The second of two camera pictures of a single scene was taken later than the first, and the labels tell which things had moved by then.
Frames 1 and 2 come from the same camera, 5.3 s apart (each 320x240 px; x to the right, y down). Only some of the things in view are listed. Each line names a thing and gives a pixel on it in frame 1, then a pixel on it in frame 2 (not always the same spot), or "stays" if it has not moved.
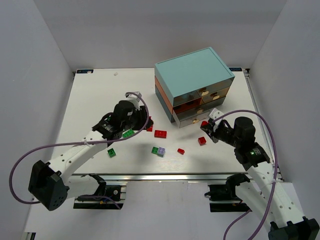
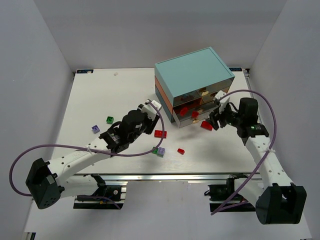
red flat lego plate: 160,134 stays
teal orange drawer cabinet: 189,88 stays
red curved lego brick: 204,123 stays
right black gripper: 216,128 -> 219,120
